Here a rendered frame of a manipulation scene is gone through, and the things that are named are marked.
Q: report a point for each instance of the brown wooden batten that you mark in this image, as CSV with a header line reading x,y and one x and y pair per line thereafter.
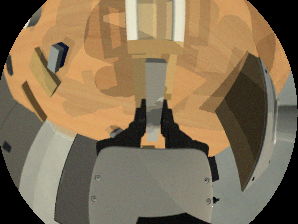
x,y
33,102

